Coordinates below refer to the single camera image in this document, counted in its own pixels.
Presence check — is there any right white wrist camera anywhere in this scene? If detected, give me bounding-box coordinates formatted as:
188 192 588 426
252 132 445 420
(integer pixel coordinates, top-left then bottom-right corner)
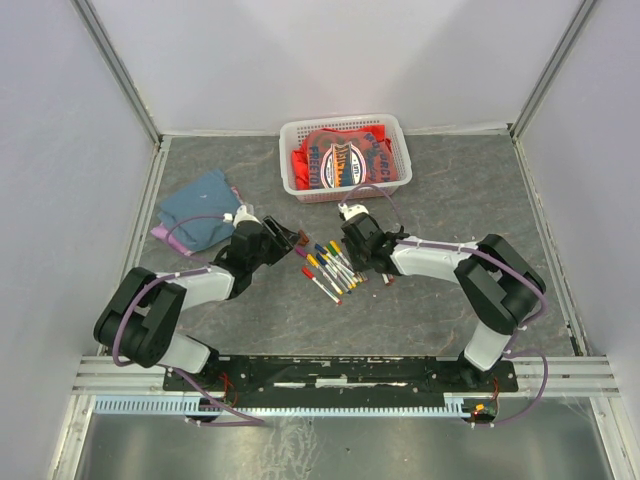
338 203 369 221

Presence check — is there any yellow cap marker pen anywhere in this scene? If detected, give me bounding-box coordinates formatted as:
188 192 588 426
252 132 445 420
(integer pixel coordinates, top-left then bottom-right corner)
306 253 344 295

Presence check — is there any blue folded cloth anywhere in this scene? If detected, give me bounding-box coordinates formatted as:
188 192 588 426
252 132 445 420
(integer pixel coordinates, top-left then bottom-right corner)
157 169 241 253

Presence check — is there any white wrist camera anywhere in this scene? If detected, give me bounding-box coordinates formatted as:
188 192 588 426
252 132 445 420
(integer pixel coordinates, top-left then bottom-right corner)
338 203 369 221
223 204 260 228

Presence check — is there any blue cap marker pen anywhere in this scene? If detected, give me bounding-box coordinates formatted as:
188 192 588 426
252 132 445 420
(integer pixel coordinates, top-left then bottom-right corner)
314 244 356 290

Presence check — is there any orange printed t-shirt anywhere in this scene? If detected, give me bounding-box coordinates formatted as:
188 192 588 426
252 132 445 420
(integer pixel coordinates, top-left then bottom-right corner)
291 124 398 190

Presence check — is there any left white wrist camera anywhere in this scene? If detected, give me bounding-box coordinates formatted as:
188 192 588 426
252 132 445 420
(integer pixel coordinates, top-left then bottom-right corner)
223 204 260 228

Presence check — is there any pink folded cloth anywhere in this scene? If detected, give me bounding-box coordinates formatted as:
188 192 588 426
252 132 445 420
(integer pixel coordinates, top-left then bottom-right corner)
150 186 243 257

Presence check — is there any white plastic basket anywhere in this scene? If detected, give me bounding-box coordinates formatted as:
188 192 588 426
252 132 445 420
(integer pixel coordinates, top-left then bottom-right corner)
279 114 413 203

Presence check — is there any red cap marker pen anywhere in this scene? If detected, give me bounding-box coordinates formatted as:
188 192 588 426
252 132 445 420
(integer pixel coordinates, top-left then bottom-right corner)
301 267 342 305

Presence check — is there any brown pen cap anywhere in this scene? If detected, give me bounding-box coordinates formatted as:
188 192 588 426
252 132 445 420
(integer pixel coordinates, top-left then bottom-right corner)
298 230 309 244

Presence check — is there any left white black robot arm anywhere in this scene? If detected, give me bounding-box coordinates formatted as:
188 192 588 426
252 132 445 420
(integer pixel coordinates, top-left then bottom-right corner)
93 216 300 390

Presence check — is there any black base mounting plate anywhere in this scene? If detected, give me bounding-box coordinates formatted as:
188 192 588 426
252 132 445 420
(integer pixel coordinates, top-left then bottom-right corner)
192 355 518 406

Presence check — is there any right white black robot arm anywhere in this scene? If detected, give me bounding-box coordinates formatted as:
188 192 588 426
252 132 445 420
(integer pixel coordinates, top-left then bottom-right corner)
340 209 548 391

